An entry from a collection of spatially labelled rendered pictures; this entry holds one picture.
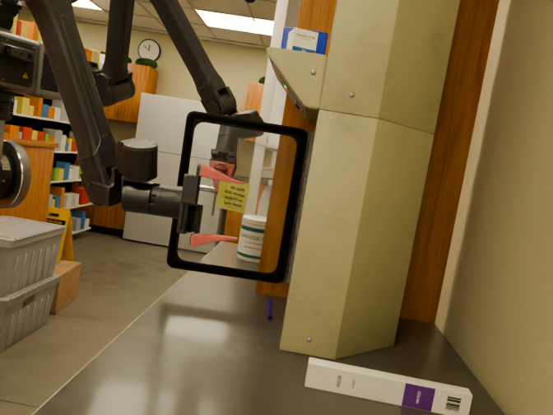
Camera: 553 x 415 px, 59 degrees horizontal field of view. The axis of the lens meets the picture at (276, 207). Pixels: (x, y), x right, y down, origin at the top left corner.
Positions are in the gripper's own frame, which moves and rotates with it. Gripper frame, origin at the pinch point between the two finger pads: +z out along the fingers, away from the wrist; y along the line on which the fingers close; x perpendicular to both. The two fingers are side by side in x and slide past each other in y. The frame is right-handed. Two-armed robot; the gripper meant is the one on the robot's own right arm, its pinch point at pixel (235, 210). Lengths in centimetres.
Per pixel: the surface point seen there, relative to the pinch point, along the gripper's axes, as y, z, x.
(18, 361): -103, -131, 170
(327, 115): 19.7, 13.5, 6.9
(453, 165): 18, 48, 45
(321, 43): 38.8, 10.2, 25.0
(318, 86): 24.8, 11.0, 6.5
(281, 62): 28.1, 3.8, 6.1
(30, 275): -61, -143, 194
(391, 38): 34.9, 23.0, 5.7
